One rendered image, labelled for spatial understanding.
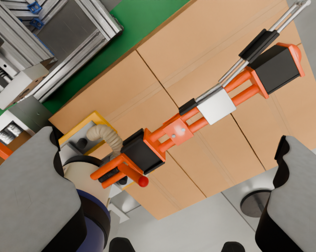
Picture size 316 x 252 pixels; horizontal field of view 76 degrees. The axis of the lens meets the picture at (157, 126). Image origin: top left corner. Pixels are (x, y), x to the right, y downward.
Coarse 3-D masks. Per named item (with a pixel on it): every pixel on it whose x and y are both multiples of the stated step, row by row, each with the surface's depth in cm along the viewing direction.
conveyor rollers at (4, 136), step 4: (12, 124) 109; (16, 124) 111; (8, 128) 109; (12, 128) 109; (16, 128) 110; (20, 128) 112; (0, 132) 113; (4, 132) 113; (12, 132) 110; (16, 132) 110; (20, 132) 111; (0, 136) 112; (4, 136) 112; (8, 136) 114; (12, 136) 116; (4, 140) 113; (8, 140) 113
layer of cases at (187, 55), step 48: (192, 0) 104; (240, 0) 80; (144, 48) 89; (192, 48) 89; (240, 48) 88; (96, 96) 100; (144, 96) 100; (192, 96) 99; (288, 96) 99; (192, 144) 113; (240, 144) 112; (144, 192) 131; (192, 192) 131
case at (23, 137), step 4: (24, 132) 103; (20, 136) 100; (24, 136) 102; (28, 136) 104; (12, 140) 96; (16, 140) 97; (20, 140) 99; (24, 140) 101; (8, 144) 93; (12, 144) 94; (16, 144) 96; (20, 144) 98; (12, 148) 93; (16, 148) 95; (0, 156) 87; (0, 160) 86; (4, 160) 87; (0, 164) 85
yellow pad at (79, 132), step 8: (96, 112) 61; (88, 120) 61; (96, 120) 61; (104, 120) 62; (72, 128) 64; (80, 128) 63; (88, 128) 62; (112, 128) 63; (64, 136) 64; (72, 136) 63; (80, 136) 63; (64, 144) 65; (72, 144) 65; (80, 144) 62; (88, 144) 65; (96, 144) 65; (88, 152) 67
